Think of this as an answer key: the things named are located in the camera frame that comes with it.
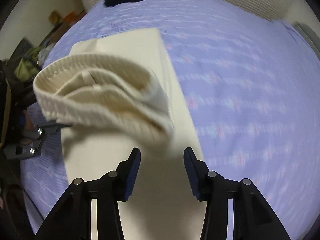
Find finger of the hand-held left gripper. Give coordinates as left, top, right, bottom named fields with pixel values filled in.
left=3, top=132, right=47, bottom=161
left=37, top=121, right=73, bottom=140

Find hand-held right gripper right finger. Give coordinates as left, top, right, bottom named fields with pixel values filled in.
left=183, top=148, right=292, bottom=240

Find green bag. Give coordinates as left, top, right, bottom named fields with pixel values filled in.
left=14, top=47, right=43, bottom=81

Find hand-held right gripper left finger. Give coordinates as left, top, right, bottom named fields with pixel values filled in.
left=35, top=147, right=142, bottom=240

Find orange cloth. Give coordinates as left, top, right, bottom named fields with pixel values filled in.
left=62, top=9, right=86, bottom=23

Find cream pants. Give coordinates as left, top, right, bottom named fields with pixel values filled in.
left=33, top=27, right=208, bottom=240

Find bed with purple sheet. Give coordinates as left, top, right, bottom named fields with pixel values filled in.
left=20, top=0, right=320, bottom=240

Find grey headboard cushion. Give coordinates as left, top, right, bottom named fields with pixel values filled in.
left=292, top=21, right=320, bottom=57

